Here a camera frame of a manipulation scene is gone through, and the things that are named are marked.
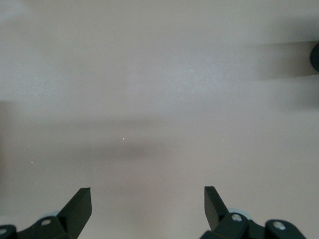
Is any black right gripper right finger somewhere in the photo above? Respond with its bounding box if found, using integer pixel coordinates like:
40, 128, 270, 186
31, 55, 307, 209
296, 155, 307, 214
199, 186, 308, 239

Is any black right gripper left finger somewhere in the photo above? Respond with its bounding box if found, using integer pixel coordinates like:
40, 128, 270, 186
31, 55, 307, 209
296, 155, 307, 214
0, 187, 93, 239

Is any black round object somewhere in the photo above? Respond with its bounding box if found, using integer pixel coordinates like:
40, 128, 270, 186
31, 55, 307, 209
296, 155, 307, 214
310, 42, 319, 73

